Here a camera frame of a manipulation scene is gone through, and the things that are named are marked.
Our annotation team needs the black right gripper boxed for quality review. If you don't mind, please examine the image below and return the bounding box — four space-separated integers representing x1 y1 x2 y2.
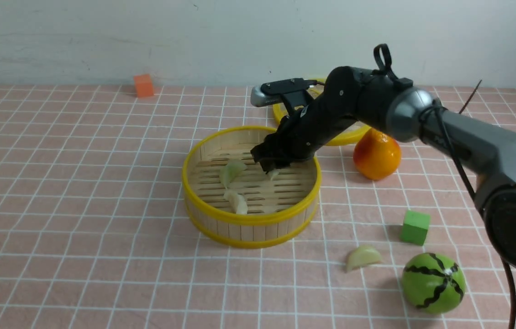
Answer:
251 103 356 173

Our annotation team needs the pale green smooth dumpling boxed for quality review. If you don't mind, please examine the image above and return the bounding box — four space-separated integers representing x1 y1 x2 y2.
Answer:
344 245 383 273

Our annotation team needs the white pleated dumpling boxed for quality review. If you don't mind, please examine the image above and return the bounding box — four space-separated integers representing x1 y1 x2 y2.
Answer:
267 169 280 181

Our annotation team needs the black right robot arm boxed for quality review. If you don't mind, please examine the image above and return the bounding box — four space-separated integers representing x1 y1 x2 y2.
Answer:
250 66 516 268

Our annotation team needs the bamboo steamer tray yellow rim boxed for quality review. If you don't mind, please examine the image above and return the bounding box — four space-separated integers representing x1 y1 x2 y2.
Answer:
182 126 322 249

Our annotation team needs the bamboo steamer lid yellow rim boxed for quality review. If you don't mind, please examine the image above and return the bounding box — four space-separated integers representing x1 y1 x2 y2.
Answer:
272 77 370 146

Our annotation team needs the orange yellow toy pear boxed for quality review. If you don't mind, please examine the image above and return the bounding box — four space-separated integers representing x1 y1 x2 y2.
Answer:
353 128 402 180

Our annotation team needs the orange foam cube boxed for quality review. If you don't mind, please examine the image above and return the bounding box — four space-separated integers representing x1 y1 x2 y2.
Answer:
133 74 154 98

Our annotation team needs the green foam cube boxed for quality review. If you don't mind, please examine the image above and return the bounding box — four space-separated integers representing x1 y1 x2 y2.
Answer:
400 210 431 246

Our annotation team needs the pink checkered tablecloth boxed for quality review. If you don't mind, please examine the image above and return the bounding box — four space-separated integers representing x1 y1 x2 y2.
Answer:
0 85 509 329

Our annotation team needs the green toy watermelon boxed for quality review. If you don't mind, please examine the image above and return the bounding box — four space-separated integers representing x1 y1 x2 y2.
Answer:
401 252 466 314

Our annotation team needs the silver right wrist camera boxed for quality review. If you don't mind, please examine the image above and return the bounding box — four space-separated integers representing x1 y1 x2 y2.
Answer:
250 78 325 115

